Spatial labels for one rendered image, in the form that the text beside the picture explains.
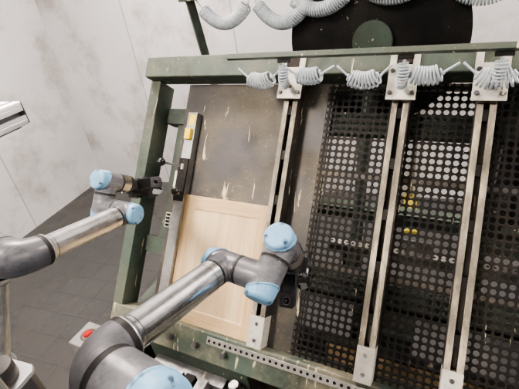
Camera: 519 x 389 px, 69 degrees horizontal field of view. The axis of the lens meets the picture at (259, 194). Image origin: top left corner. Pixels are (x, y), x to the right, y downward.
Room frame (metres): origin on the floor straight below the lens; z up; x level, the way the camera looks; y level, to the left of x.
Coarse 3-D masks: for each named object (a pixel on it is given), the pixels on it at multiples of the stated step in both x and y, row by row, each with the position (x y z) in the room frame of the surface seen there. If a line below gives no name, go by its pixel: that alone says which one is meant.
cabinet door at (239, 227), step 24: (192, 216) 1.46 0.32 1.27; (216, 216) 1.41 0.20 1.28; (240, 216) 1.36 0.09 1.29; (264, 216) 1.31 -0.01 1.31; (192, 240) 1.39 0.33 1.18; (216, 240) 1.34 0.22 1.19; (240, 240) 1.30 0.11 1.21; (192, 264) 1.33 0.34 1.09; (240, 288) 1.18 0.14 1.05; (192, 312) 1.20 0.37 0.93; (216, 312) 1.16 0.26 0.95; (240, 312) 1.12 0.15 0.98; (240, 336) 1.06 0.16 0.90
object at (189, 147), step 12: (192, 132) 1.68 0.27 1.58; (192, 144) 1.64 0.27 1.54; (192, 156) 1.63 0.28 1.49; (192, 168) 1.61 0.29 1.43; (180, 204) 1.50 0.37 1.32; (180, 216) 1.47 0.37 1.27; (180, 228) 1.45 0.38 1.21; (168, 240) 1.42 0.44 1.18; (168, 252) 1.39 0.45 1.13; (168, 264) 1.35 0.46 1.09; (168, 276) 1.32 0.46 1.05
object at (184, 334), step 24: (120, 312) 1.31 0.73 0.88; (192, 336) 1.11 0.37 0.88; (216, 336) 1.07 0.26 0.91; (216, 360) 1.01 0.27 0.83; (240, 360) 0.98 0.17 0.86; (288, 360) 0.91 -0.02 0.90; (288, 384) 0.86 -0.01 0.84; (312, 384) 0.83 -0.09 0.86; (360, 384) 0.78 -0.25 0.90; (384, 384) 0.78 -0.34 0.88
